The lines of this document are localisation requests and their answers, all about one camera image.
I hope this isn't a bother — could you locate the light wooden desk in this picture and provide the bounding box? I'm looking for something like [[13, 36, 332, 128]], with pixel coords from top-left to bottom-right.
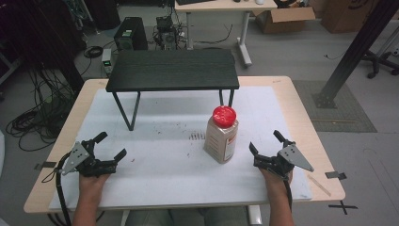
[[174, 0, 279, 68]]

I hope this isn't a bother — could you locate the person's left hand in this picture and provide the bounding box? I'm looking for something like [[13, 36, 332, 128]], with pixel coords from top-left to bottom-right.
[[78, 171, 111, 206]]

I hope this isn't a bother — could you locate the large closed cardboard box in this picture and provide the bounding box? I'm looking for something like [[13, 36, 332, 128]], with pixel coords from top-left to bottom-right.
[[319, 0, 381, 34]]

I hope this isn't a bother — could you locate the open cardboard box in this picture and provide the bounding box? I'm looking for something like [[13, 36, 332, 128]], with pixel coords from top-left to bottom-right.
[[253, 6, 316, 35]]

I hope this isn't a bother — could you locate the coiled black cable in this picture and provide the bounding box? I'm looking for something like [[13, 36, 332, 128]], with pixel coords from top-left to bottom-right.
[[83, 45, 104, 59]]

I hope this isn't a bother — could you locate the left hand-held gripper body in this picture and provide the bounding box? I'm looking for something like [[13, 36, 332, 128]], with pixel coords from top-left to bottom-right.
[[61, 139, 118, 178]]

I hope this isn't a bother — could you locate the bundle of black cables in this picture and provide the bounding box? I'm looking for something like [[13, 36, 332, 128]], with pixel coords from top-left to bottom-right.
[[5, 67, 78, 153]]

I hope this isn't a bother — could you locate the office chair base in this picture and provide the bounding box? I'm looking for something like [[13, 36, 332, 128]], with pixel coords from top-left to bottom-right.
[[359, 49, 399, 80]]

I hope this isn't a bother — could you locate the open electronics unit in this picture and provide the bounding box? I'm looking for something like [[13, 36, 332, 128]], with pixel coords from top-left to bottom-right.
[[152, 15, 179, 51]]

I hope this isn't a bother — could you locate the small black shelf stand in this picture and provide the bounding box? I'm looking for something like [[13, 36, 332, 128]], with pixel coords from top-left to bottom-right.
[[105, 48, 241, 132]]

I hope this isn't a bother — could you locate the white mat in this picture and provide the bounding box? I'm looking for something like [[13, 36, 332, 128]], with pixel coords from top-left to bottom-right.
[[48, 86, 313, 212]]

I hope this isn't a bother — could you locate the person's right hand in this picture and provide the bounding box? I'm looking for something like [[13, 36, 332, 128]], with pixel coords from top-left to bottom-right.
[[259, 167, 295, 202]]

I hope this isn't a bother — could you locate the grey floor mat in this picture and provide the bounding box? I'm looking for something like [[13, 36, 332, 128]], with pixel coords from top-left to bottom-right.
[[292, 79, 378, 134]]

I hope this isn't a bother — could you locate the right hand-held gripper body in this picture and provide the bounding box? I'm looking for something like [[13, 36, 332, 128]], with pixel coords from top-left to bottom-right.
[[253, 141, 315, 181]]

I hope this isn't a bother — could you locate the black metal post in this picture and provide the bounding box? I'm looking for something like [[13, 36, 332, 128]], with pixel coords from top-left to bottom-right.
[[311, 0, 399, 110]]

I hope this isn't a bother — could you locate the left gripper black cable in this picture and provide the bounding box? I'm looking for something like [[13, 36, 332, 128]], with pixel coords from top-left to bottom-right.
[[41, 152, 73, 226]]

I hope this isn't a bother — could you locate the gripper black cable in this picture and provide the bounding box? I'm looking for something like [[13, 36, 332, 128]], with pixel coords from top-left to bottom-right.
[[282, 177, 295, 212], [41, 152, 73, 226]]

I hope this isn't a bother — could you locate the black tape strip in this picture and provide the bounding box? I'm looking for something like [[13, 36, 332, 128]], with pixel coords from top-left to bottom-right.
[[33, 160, 57, 171], [325, 170, 348, 181]]

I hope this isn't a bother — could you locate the black curtain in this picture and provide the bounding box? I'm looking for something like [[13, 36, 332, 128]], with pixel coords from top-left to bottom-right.
[[0, 0, 88, 93]]

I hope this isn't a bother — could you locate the bench power supply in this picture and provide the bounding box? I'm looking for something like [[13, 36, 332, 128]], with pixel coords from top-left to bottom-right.
[[101, 47, 115, 77]]

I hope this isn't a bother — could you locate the black computer tower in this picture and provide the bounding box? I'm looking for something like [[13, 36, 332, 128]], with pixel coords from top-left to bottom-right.
[[113, 16, 149, 52]]

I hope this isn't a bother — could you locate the black keyboard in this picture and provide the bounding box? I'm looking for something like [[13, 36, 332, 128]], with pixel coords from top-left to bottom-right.
[[175, 0, 218, 6]]

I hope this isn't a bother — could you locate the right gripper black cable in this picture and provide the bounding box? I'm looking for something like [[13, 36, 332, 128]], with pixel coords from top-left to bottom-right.
[[282, 177, 295, 212]]

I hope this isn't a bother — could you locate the seasoning jar with red lid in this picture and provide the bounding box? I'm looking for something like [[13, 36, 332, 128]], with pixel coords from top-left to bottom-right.
[[203, 105, 240, 165]]

